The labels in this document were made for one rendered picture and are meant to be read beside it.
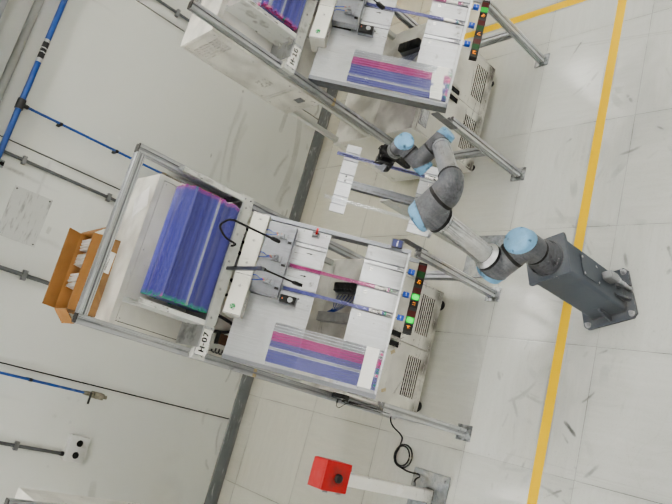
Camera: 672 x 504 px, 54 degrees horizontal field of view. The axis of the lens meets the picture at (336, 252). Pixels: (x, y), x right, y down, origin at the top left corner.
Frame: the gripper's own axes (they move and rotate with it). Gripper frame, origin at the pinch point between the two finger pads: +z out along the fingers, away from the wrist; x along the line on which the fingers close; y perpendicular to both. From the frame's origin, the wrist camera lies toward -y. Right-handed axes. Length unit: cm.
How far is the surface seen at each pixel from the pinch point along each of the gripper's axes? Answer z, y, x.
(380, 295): 4, -15, 59
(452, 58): 4, -20, -69
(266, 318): 17, 31, 83
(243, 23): 18, 84, -53
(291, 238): 11, 31, 45
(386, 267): 4.2, -14.6, 45.2
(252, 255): 13, 45, 58
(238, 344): 19, 39, 97
